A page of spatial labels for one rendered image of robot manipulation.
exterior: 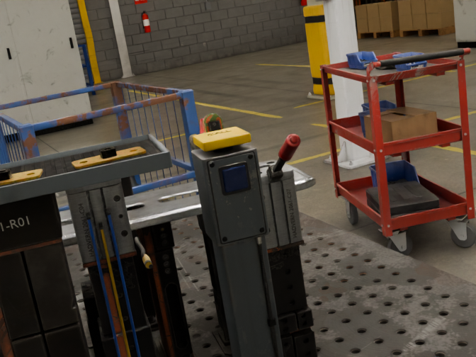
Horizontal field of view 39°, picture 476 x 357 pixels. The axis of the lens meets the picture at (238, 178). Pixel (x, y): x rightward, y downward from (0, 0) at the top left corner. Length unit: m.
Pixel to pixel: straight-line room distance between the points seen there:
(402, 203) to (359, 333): 2.04
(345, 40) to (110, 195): 4.09
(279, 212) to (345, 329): 0.35
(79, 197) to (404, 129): 2.35
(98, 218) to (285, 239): 0.29
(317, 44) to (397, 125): 5.07
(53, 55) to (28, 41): 0.35
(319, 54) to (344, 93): 3.20
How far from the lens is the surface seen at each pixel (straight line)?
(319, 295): 1.42
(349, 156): 5.08
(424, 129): 3.20
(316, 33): 8.10
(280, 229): 1.02
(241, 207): 0.82
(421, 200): 3.29
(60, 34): 9.15
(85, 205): 0.94
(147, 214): 1.10
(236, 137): 0.80
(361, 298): 1.39
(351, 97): 4.99
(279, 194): 1.00
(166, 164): 0.75
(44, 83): 9.11
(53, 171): 0.79
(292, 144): 0.87
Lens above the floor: 1.32
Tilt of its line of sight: 15 degrees down
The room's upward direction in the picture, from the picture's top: 9 degrees counter-clockwise
